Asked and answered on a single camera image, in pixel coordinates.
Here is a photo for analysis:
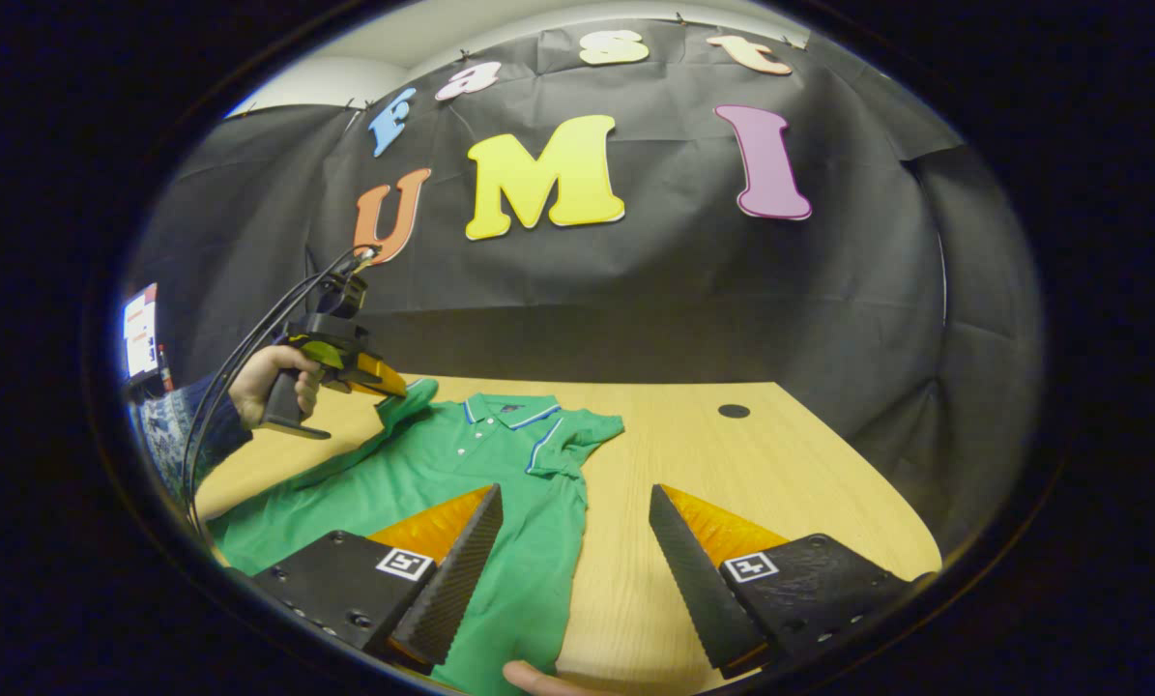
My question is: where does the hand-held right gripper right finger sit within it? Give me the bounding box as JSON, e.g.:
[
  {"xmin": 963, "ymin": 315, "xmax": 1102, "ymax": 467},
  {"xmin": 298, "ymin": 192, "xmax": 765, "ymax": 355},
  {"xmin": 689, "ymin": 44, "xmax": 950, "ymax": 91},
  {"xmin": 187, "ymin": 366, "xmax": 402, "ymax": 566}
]
[{"xmin": 649, "ymin": 483, "xmax": 938, "ymax": 681}]

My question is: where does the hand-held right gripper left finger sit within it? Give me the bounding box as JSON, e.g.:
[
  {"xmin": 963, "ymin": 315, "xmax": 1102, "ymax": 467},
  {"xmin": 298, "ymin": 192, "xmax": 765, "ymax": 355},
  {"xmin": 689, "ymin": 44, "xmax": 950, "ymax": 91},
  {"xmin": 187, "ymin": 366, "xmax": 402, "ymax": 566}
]
[{"xmin": 246, "ymin": 483, "xmax": 505, "ymax": 676}]

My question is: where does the green T-shirt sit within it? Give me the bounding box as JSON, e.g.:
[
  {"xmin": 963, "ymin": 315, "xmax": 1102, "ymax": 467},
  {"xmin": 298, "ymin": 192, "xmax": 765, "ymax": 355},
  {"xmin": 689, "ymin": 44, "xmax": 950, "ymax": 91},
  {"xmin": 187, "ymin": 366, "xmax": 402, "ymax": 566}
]
[{"xmin": 205, "ymin": 379, "xmax": 626, "ymax": 696}]

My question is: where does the computer monitor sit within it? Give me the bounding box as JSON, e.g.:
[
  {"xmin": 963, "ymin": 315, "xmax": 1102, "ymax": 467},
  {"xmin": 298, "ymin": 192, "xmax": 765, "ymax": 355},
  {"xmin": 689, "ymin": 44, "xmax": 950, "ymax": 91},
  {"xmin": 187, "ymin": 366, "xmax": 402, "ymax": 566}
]
[{"xmin": 121, "ymin": 283, "xmax": 160, "ymax": 380}]

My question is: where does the black backdrop cloth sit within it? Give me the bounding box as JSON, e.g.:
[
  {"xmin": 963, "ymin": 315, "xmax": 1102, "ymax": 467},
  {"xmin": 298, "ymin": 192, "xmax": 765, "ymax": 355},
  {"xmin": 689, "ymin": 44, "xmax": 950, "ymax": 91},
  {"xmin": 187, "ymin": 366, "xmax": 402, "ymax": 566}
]
[{"xmin": 128, "ymin": 19, "xmax": 1047, "ymax": 542}]

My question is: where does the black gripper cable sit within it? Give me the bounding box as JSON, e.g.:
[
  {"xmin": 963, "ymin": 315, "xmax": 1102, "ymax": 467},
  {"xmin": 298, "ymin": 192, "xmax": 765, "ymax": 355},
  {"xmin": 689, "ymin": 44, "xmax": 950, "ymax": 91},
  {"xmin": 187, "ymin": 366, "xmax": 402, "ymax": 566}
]
[{"xmin": 183, "ymin": 249, "xmax": 370, "ymax": 537}]

